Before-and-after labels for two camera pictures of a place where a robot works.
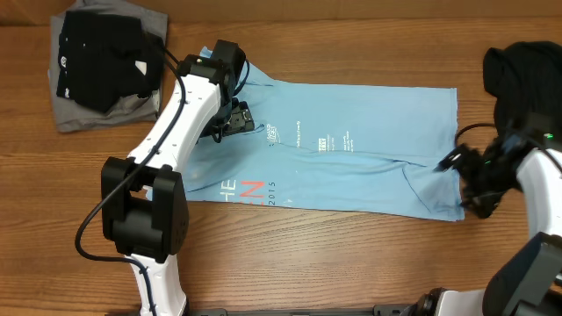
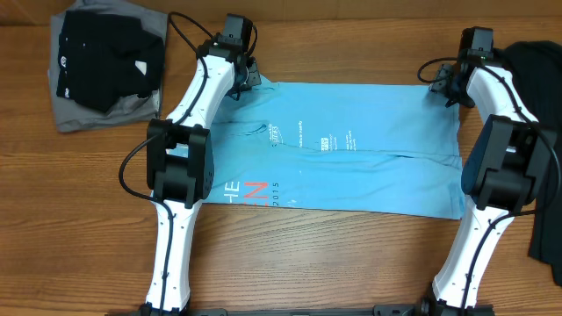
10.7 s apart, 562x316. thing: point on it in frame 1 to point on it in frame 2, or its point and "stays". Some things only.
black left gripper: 240,118 to 252,74
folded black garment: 105,59 stays
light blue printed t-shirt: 363,150 stays
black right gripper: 485,204 to 441,86
